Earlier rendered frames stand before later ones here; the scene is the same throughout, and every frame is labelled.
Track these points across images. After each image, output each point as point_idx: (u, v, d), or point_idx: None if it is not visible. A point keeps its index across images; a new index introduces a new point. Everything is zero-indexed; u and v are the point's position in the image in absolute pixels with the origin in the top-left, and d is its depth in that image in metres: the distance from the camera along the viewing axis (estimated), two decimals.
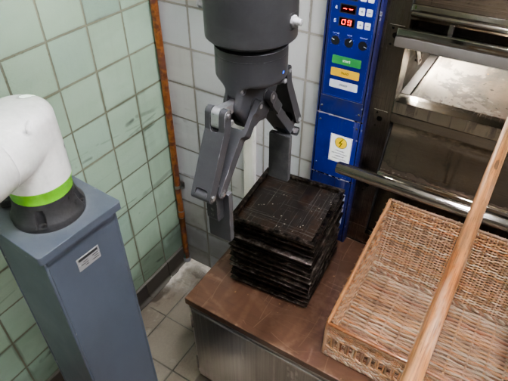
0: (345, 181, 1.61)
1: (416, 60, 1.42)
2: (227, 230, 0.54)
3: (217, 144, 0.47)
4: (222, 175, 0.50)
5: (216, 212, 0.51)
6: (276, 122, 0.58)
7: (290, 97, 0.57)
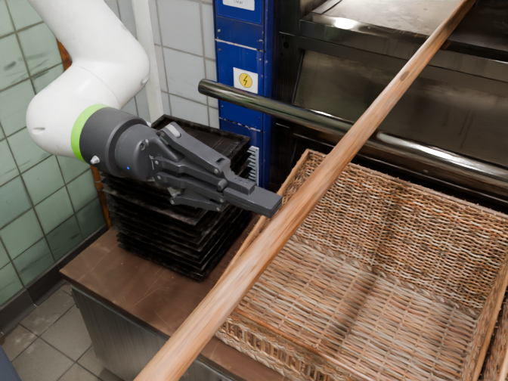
0: (256, 130, 1.33)
1: None
2: (258, 212, 0.59)
3: (190, 202, 0.66)
4: (212, 196, 0.63)
5: (240, 207, 0.61)
6: (207, 175, 0.62)
7: (184, 154, 0.60)
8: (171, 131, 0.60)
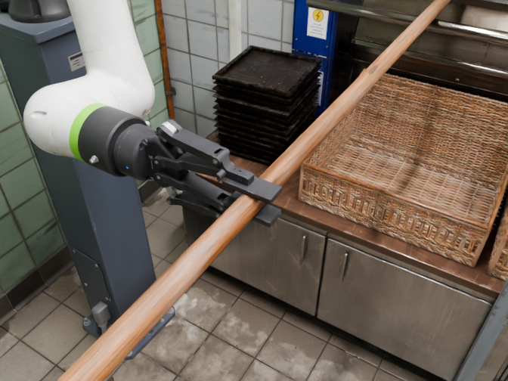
0: (323, 57, 1.72)
1: None
2: (258, 221, 0.60)
3: (188, 205, 0.67)
4: (212, 202, 0.63)
5: None
6: (206, 169, 0.61)
7: (182, 149, 0.60)
8: (168, 128, 0.60)
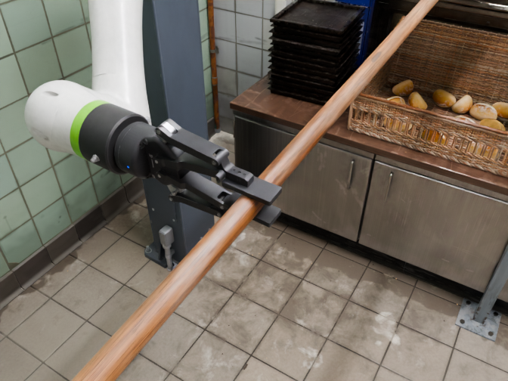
0: (364, 7, 1.91)
1: None
2: (258, 221, 0.60)
3: (190, 202, 0.67)
4: (212, 200, 0.64)
5: None
6: (206, 169, 0.61)
7: (181, 150, 0.60)
8: (167, 128, 0.60)
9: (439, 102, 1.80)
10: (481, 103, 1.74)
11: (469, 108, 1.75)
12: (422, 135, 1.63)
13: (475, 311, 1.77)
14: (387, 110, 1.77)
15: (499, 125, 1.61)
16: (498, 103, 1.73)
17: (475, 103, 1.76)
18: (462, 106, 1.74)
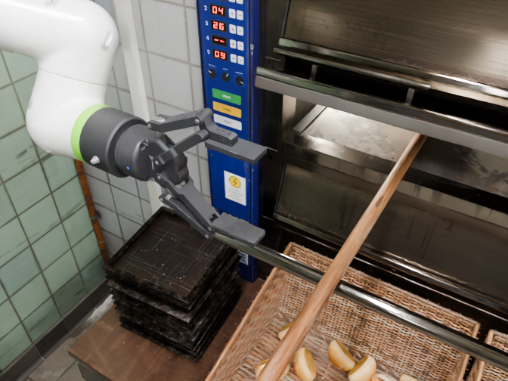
0: (245, 221, 1.48)
1: None
2: (243, 241, 0.64)
3: (179, 211, 0.69)
4: (201, 218, 0.67)
5: (227, 235, 0.66)
6: (196, 143, 0.59)
7: (171, 130, 0.59)
8: (156, 119, 0.61)
9: (334, 363, 1.37)
10: (385, 379, 1.30)
11: (370, 380, 1.32)
12: None
13: None
14: None
15: None
16: (407, 379, 1.30)
17: (379, 373, 1.33)
18: None
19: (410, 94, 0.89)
